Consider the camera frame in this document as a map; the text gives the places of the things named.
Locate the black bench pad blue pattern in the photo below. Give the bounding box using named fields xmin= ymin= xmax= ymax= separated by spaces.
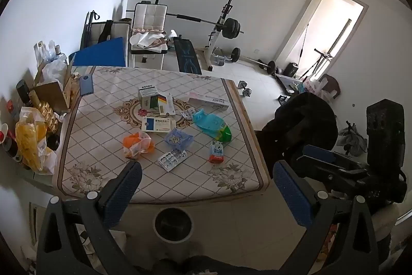
xmin=173 ymin=37 xmax=203 ymax=75

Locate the green white medicine box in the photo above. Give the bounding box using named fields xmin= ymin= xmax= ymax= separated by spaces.
xmin=138 ymin=86 xmax=160 ymax=109

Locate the brown plastic chair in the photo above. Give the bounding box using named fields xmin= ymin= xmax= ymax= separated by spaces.
xmin=317 ymin=73 xmax=341 ymax=100

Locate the blue flat case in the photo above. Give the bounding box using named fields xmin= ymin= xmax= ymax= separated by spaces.
xmin=80 ymin=73 xmax=95 ymax=97

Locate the white cloth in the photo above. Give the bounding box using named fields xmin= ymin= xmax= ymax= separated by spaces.
xmin=129 ymin=30 xmax=169 ymax=48

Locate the clear plastic storage box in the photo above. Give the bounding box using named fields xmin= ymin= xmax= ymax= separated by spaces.
xmin=277 ymin=73 xmax=306 ymax=96

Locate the grey cloth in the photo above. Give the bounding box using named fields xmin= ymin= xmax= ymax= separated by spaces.
xmin=336 ymin=122 xmax=368 ymax=157

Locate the long white toothpaste box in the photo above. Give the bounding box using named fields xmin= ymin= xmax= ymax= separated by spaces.
xmin=187 ymin=94 xmax=230 ymax=111

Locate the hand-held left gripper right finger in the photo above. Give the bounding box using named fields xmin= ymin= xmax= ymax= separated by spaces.
xmin=273 ymin=160 xmax=380 ymax=275

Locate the blue foam mat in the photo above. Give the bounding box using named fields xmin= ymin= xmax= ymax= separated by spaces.
xmin=69 ymin=37 xmax=126 ymax=68

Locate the black box speaker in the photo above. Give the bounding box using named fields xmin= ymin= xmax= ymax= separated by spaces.
xmin=285 ymin=62 xmax=300 ymax=79

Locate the barbell with small plates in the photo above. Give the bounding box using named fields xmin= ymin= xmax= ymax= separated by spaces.
xmin=230 ymin=48 xmax=278 ymax=75

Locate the black white folding chair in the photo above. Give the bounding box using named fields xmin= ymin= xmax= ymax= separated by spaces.
xmin=80 ymin=11 xmax=131 ymax=47

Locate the large silver blister pack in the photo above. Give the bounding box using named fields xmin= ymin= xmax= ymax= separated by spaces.
xmin=158 ymin=149 xmax=188 ymax=171

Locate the blue green plastic package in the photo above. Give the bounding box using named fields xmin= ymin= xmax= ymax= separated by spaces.
xmin=192 ymin=109 xmax=232 ymax=143

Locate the patterned quilted table cover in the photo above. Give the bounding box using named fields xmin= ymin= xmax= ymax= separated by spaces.
xmin=53 ymin=65 xmax=271 ymax=205

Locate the red white milk carton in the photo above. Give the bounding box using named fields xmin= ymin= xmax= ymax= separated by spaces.
xmin=209 ymin=140 xmax=225 ymax=164

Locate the white padded weight bench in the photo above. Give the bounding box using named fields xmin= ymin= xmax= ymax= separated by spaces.
xmin=129 ymin=3 xmax=169 ymax=69

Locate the striped white medicine box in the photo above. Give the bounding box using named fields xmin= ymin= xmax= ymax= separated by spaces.
xmin=157 ymin=94 xmax=176 ymax=117

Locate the blue plastic wrapper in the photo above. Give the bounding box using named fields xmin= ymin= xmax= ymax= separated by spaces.
xmin=164 ymin=128 xmax=194 ymax=149

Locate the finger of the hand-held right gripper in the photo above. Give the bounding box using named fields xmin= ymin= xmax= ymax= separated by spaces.
xmin=302 ymin=144 xmax=346 ymax=165
xmin=295 ymin=155 xmax=346 ymax=188

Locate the dark sauce bottle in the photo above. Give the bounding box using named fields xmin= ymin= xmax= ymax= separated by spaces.
xmin=2 ymin=130 xmax=23 ymax=163

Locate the yellow plastic bag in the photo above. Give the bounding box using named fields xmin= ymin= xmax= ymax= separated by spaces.
xmin=15 ymin=107 xmax=58 ymax=174

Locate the cardboard box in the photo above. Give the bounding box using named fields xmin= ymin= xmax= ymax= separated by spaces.
xmin=34 ymin=62 xmax=73 ymax=111

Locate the barbell with thick plates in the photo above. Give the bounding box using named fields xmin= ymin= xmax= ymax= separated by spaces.
xmin=126 ymin=9 xmax=245 ymax=39

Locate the gold patterned bottle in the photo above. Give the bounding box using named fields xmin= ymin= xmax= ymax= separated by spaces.
xmin=29 ymin=90 xmax=59 ymax=134

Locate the clear plastic bottle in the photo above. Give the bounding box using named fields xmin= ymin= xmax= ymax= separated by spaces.
xmin=48 ymin=40 xmax=63 ymax=61

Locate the round grey waste bin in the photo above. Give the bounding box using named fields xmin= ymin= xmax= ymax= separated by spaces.
xmin=154 ymin=207 xmax=195 ymax=243

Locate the blue white medicine box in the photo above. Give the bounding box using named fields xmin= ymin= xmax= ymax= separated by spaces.
xmin=142 ymin=117 xmax=177 ymax=133

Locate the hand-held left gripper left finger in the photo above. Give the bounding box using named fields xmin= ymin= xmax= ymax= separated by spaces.
xmin=37 ymin=160 xmax=143 ymax=275

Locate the black tripod stand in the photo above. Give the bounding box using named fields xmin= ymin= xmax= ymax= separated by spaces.
xmin=301 ymin=48 xmax=335 ymax=80

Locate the white pink plastic bag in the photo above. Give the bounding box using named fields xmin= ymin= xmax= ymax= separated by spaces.
xmin=303 ymin=75 xmax=325 ymax=96

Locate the orange plastic bag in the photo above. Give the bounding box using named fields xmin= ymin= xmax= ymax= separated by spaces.
xmin=123 ymin=131 xmax=155 ymax=158

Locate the white barbell rack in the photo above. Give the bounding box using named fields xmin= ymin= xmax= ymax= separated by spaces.
xmin=196 ymin=0 xmax=234 ymax=72

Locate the white door frame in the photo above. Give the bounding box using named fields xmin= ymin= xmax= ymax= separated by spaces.
xmin=275 ymin=0 xmax=369 ymax=82

